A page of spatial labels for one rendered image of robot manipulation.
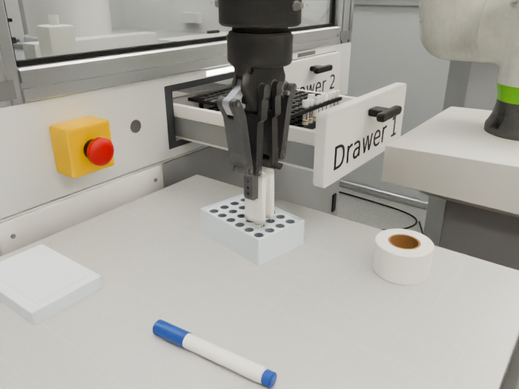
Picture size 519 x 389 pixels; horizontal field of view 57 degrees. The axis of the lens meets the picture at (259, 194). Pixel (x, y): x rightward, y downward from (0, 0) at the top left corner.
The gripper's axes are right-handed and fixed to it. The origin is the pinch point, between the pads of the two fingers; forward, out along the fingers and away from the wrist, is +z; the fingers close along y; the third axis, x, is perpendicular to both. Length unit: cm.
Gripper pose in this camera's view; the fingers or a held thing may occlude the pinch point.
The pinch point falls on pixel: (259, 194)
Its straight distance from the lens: 61.5
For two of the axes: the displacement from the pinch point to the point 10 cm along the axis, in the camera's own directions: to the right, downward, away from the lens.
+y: -5.9, 3.2, -7.4
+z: 0.0, 9.2, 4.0
